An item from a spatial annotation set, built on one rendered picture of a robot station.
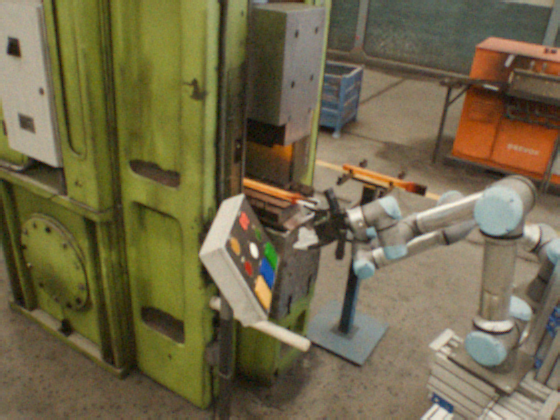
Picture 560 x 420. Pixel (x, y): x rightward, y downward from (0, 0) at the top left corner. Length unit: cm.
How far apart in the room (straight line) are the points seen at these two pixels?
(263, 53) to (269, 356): 139
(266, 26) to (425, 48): 795
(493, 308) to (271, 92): 102
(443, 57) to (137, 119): 802
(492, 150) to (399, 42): 468
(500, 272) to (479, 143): 410
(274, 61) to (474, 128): 388
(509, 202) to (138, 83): 132
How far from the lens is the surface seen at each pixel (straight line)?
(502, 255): 143
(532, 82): 515
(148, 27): 186
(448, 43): 953
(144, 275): 232
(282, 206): 206
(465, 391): 187
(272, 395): 258
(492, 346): 153
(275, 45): 178
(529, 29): 932
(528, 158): 547
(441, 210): 162
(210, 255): 142
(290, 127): 191
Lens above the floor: 196
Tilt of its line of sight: 29 degrees down
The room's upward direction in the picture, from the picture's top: 4 degrees clockwise
